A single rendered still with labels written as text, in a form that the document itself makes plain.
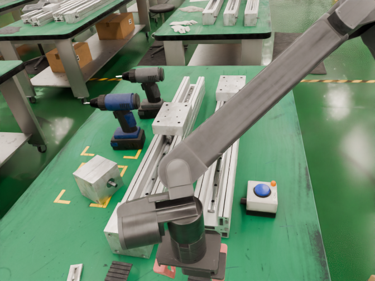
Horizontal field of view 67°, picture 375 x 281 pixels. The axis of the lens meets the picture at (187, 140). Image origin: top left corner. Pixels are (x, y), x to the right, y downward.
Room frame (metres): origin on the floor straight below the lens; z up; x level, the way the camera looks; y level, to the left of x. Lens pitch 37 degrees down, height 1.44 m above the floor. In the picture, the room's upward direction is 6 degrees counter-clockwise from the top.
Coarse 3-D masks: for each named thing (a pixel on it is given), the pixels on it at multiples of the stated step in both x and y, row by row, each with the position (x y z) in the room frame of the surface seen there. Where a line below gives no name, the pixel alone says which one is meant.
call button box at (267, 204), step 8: (248, 184) 0.56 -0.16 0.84; (256, 184) 0.56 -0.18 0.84; (248, 192) 0.53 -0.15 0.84; (272, 192) 0.52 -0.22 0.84; (248, 200) 0.50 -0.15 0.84; (256, 200) 0.50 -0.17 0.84; (264, 200) 0.50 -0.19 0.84; (272, 200) 0.50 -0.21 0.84; (248, 208) 0.50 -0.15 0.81; (256, 208) 0.49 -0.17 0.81; (264, 208) 0.49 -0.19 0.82; (272, 208) 0.48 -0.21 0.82; (264, 216) 0.49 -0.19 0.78; (272, 216) 0.48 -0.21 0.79
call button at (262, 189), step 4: (260, 184) 0.54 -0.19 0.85; (264, 184) 0.54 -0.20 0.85; (256, 188) 0.53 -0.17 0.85; (260, 188) 0.53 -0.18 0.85; (264, 188) 0.53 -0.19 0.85; (268, 188) 0.53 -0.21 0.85; (256, 192) 0.52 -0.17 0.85; (260, 192) 0.52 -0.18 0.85; (264, 192) 0.51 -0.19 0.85; (268, 192) 0.51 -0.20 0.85
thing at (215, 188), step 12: (216, 108) 0.95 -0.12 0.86; (228, 156) 0.66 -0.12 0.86; (216, 168) 0.64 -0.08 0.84; (228, 168) 0.61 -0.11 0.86; (204, 180) 0.57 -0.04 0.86; (216, 180) 0.59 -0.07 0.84; (228, 180) 0.56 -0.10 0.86; (204, 192) 0.53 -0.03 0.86; (216, 192) 0.55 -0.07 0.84; (228, 192) 0.52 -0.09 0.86; (204, 204) 0.52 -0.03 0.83; (216, 204) 0.51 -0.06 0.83; (228, 204) 0.48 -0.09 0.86; (204, 216) 0.48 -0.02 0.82; (216, 216) 0.47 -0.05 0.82; (228, 216) 0.44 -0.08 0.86; (216, 228) 0.44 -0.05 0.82; (228, 228) 0.44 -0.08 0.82
